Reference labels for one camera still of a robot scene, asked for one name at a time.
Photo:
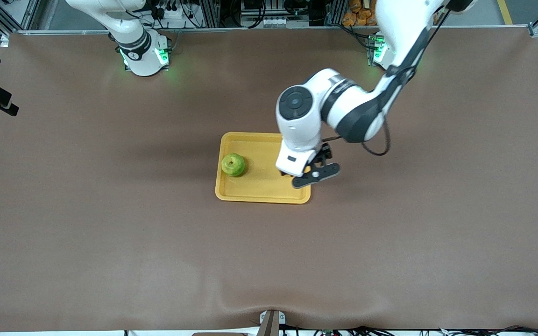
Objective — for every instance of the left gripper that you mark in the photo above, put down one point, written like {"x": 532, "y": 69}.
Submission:
{"x": 326, "y": 152}

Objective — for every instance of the green apple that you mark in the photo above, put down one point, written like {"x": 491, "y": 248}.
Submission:
{"x": 233, "y": 164}

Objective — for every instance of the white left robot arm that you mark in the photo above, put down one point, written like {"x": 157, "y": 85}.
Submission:
{"x": 301, "y": 116}

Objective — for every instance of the yellow plastic tray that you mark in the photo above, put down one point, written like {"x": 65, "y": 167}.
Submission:
{"x": 259, "y": 186}

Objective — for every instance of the brown table mat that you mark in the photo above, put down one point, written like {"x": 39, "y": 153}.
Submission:
{"x": 269, "y": 261}

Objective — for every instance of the bag of orange bread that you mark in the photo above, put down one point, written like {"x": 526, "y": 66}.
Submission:
{"x": 357, "y": 11}

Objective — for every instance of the white power strip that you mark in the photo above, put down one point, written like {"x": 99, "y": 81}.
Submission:
{"x": 171, "y": 13}

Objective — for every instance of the aluminium corner bracket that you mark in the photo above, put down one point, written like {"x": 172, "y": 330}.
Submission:
{"x": 536, "y": 30}

